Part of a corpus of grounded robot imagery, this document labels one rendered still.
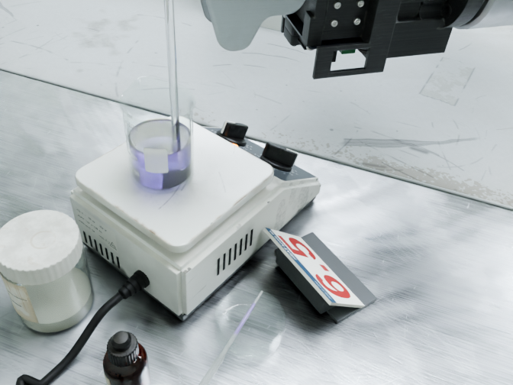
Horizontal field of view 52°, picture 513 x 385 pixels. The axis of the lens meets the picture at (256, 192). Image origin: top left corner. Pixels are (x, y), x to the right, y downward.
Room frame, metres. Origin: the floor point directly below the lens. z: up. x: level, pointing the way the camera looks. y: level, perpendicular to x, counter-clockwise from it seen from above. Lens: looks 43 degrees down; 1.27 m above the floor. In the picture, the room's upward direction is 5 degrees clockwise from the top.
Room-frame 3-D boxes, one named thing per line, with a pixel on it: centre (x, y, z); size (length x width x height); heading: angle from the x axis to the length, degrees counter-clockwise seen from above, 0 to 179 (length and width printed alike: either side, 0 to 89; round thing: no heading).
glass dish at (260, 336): (0.23, 0.00, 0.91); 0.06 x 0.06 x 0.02
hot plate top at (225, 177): (0.32, 0.07, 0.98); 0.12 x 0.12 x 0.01; 55
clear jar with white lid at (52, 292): (0.24, 0.15, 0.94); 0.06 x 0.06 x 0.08
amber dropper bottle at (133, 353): (0.18, 0.08, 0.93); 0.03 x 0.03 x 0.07
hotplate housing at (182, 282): (0.34, 0.05, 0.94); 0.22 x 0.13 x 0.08; 145
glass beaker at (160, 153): (0.32, 0.08, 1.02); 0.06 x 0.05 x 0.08; 32
